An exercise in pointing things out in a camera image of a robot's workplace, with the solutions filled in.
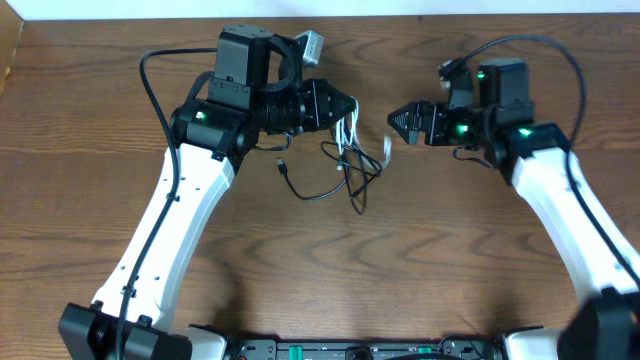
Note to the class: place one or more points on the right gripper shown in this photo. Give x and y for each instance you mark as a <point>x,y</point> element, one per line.
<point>427,122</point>

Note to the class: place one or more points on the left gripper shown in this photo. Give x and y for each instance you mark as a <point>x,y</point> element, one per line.
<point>319,103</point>

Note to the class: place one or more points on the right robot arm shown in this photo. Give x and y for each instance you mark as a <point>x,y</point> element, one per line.
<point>492,111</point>

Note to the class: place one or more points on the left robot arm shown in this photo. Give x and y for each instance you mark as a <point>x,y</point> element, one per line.
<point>256,86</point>

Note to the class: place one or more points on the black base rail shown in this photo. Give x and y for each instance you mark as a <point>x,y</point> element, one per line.
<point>451,347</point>

